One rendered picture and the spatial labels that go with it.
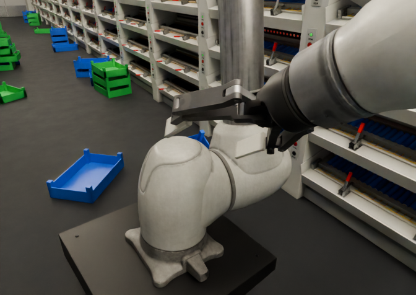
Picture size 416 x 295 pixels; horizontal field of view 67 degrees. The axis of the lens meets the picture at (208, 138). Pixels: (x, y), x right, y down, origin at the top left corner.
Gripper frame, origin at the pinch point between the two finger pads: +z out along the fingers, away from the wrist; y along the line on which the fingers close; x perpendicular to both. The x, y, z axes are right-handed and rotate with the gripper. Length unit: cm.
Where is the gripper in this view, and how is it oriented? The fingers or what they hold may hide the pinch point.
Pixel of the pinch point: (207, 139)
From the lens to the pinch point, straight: 50.3
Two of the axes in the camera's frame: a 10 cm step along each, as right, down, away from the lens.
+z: -5.6, 2.5, 7.9
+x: 0.8, -9.3, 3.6
